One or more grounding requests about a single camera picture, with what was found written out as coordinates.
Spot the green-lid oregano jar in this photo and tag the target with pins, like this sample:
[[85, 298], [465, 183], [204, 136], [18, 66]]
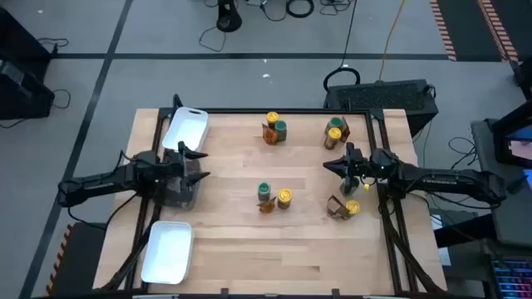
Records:
[[336, 123], [348, 190], [281, 126], [264, 189]]

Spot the black computer monitor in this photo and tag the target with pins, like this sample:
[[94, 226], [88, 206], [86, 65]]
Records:
[[500, 137]]

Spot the black perforated computer case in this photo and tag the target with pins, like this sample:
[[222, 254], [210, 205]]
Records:
[[380, 97]]

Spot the grey desk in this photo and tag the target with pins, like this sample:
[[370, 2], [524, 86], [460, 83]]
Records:
[[511, 216]]

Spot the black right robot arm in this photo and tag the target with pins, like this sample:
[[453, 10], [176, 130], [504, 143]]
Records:
[[436, 178]]

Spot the white plastic bin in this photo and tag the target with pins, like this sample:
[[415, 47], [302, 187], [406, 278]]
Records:
[[167, 253], [185, 126]]

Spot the black pole stand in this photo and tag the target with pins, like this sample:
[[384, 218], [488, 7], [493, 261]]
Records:
[[228, 18]]

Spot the black cabinet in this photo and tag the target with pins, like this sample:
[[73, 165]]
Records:
[[16, 37]]

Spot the black equipment case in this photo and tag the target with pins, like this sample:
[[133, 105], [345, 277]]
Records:
[[25, 95]]

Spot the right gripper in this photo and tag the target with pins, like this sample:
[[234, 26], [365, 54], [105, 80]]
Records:
[[370, 166]]

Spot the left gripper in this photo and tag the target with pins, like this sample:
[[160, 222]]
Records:
[[172, 170]]

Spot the black computer keyboard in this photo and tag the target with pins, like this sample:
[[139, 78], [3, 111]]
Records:
[[513, 278]]

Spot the yellow-lid spice jar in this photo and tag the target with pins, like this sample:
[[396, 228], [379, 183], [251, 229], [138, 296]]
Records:
[[353, 206], [272, 117], [333, 133], [285, 194]]

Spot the black aluminium table frame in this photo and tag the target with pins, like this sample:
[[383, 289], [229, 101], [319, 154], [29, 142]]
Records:
[[291, 111]]

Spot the black mat orange stripes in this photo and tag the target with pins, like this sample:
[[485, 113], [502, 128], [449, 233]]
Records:
[[83, 257], [465, 25]]

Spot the grey plastic bin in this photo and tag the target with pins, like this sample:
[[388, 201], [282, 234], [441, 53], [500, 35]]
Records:
[[183, 197]]

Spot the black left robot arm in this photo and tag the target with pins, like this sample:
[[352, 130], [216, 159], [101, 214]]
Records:
[[104, 180]]

